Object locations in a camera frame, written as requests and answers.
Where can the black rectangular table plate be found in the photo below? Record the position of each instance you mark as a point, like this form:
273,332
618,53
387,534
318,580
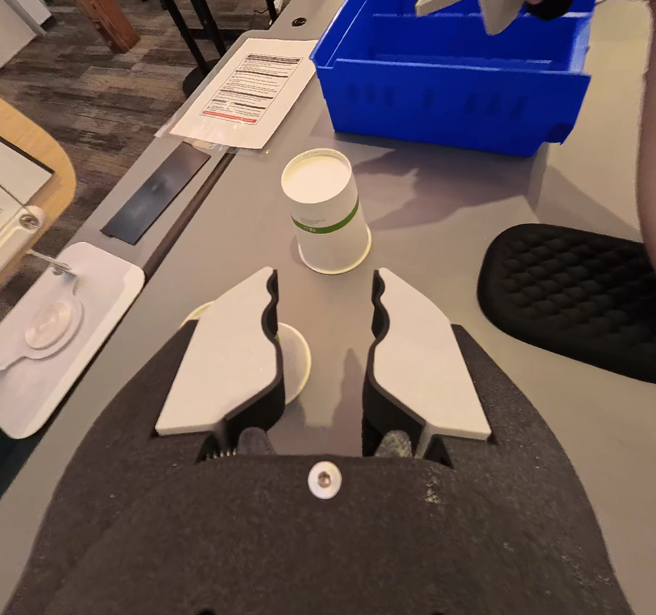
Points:
153,195

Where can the blue plastic bin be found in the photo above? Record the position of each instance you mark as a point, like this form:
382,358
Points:
451,108

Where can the instruction sheet in plastic sleeve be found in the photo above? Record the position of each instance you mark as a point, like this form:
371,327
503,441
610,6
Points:
287,103

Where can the person's right forearm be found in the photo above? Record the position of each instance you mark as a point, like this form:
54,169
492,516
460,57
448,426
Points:
650,174

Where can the black textured wrist pad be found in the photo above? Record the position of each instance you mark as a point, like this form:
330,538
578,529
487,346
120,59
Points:
563,297

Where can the white display stand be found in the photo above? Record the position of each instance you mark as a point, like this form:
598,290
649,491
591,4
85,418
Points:
102,292

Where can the wooden support post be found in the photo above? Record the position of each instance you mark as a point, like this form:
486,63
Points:
97,5

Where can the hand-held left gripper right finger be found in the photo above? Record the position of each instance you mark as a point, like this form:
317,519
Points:
425,369

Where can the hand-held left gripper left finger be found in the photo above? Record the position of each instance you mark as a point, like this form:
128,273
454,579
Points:
225,369

